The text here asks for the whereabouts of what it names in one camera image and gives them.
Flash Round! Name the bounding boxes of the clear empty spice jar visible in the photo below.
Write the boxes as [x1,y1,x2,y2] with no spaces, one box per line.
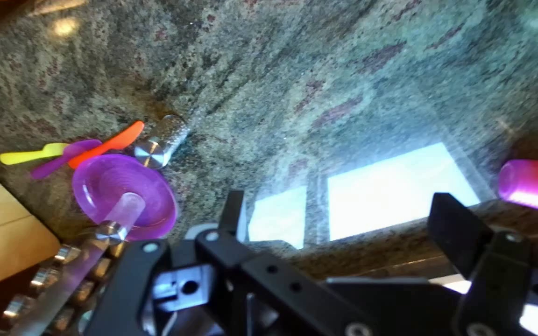
[94,190,148,244]

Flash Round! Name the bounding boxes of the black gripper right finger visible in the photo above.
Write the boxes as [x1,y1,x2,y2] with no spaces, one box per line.
[428,190,497,276]

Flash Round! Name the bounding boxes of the orange plastic utensil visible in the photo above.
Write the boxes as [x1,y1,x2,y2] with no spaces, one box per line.
[68,119,148,170]

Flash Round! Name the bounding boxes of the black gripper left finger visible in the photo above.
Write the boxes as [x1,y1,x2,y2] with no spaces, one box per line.
[219,188,249,248]

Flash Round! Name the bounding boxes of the purple plastic plate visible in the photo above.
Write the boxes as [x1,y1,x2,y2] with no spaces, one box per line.
[71,153,182,244]

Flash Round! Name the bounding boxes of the magenta plastic cup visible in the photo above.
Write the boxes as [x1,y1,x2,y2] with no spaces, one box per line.
[495,156,538,216]

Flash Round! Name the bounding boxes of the purple plastic utensil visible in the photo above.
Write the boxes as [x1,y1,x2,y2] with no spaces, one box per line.
[28,136,103,181]

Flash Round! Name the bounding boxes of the yellow plastic utensil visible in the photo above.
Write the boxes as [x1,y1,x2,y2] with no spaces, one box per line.
[0,142,71,168]

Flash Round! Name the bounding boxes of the wooden knife block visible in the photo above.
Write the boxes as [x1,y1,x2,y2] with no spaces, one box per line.
[0,179,64,298]

